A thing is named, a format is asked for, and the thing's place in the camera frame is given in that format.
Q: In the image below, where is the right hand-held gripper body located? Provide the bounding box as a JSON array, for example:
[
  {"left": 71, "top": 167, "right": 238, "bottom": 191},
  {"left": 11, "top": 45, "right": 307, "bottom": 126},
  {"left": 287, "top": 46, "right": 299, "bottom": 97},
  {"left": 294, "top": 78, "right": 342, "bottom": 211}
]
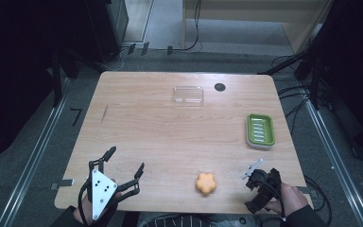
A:
[{"left": 241, "top": 158, "right": 284, "bottom": 215}]

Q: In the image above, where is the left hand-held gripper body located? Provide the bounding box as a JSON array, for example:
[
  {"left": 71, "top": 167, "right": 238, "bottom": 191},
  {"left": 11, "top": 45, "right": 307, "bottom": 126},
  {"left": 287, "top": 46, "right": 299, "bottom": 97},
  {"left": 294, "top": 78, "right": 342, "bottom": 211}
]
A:
[{"left": 86, "top": 168, "right": 121, "bottom": 221}]

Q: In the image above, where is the person's left hand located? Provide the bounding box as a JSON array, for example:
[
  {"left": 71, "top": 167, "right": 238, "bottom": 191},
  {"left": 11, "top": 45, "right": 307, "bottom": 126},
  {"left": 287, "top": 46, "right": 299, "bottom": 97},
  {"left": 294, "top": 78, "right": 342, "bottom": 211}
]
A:
[{"left": 73, "top": 191, "right": 123, "bottom": 227}]

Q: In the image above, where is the person's right hand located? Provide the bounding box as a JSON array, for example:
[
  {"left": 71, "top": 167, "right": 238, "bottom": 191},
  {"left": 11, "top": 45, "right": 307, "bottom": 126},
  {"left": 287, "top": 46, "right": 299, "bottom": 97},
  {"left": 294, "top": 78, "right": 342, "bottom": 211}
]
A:
[{"left": 264, "top": 182, "right": 310, "bottom": 219}]

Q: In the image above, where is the orange flower-shaped soap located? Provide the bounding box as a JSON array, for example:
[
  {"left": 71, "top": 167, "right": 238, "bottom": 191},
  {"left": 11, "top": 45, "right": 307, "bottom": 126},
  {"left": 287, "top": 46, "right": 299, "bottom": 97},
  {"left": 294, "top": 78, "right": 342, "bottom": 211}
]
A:
[{"left": 195, "top": 171, "right": 217, "bottom": 196}]

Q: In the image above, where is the green soap dish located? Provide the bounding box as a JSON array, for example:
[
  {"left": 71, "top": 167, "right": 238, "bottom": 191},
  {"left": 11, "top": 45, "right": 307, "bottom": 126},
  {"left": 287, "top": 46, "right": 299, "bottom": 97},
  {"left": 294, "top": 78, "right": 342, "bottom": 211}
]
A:
[{"left": 245, "top": 113, "right": 276, "bottom": 150}]

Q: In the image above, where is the person's striped clothing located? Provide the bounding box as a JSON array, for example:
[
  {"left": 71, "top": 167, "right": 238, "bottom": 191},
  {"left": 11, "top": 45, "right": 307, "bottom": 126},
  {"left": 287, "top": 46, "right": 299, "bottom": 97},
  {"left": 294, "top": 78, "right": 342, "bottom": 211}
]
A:
[{"left": 136, "top": 213, "right": 263, "bottom": 227}]

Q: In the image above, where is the black metal stand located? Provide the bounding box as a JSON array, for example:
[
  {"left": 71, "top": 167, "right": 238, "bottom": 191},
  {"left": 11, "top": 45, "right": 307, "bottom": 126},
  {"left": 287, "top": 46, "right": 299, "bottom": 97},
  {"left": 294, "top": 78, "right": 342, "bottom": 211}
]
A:
[
  {"left": 257, "top": 37, "right": 332, "bottom": 111},
  {"left": 45, "top": 46, "right": 108, "bottom": 108}
]

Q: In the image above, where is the clear plastic container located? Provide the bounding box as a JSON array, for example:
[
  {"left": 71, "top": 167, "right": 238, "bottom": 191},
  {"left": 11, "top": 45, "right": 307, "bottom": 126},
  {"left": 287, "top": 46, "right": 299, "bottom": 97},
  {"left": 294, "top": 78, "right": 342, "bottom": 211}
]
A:
[{"left": 172, "top": 85, "right": 205, "bottom": 107}]

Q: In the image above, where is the dark cabinet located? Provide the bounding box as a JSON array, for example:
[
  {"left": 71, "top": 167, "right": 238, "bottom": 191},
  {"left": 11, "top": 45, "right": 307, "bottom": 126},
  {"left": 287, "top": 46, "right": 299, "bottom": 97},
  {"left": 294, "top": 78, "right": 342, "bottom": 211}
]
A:
[{"left": 81, "top": 0, "right": 130, "bottom": 64}]

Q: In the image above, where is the light wooden furniture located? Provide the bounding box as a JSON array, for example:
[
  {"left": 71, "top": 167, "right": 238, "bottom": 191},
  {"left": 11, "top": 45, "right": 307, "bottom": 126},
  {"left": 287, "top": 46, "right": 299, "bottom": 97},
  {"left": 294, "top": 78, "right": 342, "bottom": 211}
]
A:
[{"left": 181, "top": 0, "right": 335, "bottom": 55}]

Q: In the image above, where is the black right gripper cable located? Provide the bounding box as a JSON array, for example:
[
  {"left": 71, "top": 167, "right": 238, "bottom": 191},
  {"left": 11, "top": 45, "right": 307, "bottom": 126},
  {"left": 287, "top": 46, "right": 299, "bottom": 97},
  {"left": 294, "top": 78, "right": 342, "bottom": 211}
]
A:
[{"left": 258, "top": 181, "right": 287, "bottom": 221}]

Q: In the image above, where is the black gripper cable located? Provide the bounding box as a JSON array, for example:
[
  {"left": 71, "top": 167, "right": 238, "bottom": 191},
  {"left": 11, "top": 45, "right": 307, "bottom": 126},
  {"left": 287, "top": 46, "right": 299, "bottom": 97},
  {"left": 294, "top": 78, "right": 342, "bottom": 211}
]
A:
[
  {"left": 258, "top": 181, "right": 287, "bottom": 221},
  {"left": 77, "top": 180, "right": 93, "bottom": 227}
]

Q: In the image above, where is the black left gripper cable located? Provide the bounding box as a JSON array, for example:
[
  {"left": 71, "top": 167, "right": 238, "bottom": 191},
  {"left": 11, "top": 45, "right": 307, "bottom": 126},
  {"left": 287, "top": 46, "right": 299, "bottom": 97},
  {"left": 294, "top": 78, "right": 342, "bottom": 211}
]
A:
[{"left": 77, "top": 180, "right": 93, "bottom": 227}]

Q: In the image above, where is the black looped cable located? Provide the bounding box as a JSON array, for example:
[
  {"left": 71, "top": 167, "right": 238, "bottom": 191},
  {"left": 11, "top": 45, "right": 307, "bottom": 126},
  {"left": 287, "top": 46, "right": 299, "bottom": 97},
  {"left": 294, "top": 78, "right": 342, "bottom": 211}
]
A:
[{"left": 302, "top": 174, "right": 333, "bottom": 226}]

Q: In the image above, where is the metal floor rail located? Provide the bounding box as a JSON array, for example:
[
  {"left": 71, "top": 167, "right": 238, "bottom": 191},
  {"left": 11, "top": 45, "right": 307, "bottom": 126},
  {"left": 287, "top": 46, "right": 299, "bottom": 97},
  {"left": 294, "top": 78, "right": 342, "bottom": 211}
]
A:
[
  {"left": 304, "top": 99, "right": 363, "bottom": 227},
  {"left": 0, "top": 79, "right": 71, "bottom": 227}
]

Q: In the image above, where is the black floor cables bundle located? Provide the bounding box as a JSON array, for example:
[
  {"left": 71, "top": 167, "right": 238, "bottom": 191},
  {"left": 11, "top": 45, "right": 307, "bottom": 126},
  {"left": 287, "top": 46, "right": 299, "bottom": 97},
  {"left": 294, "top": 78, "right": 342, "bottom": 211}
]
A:
[{"left": 270, "top": 55, "right": 332, "bottom": 135}]

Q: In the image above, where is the white thin cable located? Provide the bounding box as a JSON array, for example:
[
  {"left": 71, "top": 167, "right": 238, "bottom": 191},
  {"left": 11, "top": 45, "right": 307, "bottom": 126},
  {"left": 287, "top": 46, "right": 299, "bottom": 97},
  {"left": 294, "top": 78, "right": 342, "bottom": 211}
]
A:
[{"left": 105, "top": 46, "right": 130, "bottom": 72}]

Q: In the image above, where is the black hanging cable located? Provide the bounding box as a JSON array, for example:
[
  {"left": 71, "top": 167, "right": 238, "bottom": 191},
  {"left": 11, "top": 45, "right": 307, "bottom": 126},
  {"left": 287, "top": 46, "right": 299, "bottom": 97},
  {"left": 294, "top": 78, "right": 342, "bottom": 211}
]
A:
[{"left": 173, "top": 0, "right": 202, "bottom": 52}]

